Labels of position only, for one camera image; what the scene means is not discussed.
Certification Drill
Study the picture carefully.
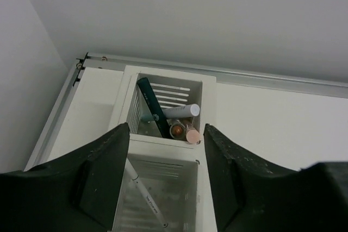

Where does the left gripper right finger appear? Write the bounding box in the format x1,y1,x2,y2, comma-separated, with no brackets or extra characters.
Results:
203,124,347,231

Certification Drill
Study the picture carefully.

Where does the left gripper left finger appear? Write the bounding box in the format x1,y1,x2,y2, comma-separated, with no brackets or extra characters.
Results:
1,123,129,231

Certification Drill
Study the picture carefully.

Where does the thin white liner pen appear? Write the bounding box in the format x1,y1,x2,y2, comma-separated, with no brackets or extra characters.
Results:
125,159,169,230

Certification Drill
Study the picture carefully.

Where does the pink makeup stick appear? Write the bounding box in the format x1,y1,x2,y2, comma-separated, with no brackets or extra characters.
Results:
185,123,200,144

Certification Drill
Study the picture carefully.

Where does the black gold makeup pencil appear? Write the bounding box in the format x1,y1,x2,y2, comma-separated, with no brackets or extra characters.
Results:
170,121,186,140

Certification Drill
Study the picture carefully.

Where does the lavender white makeup stick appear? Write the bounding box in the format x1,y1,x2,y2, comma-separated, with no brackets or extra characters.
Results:
163,104,200,119

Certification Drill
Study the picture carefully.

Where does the dark teal makeup pen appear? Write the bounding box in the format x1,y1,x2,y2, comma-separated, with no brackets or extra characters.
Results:
137,77,171,139

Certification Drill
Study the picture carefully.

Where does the white two-slot organizer box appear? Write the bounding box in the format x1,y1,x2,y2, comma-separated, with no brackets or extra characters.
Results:
109,66,216,231

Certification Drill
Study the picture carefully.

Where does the left aluminium frame rail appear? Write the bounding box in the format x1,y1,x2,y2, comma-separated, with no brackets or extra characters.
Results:
24,57,87,171

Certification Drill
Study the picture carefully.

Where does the aluminium frame rail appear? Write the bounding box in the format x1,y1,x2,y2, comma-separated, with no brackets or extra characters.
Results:
84,52,347,98
24,57,87,171

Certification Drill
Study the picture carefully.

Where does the back aluminium frame rail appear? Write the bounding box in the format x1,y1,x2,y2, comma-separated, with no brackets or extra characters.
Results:
84,52,347,98

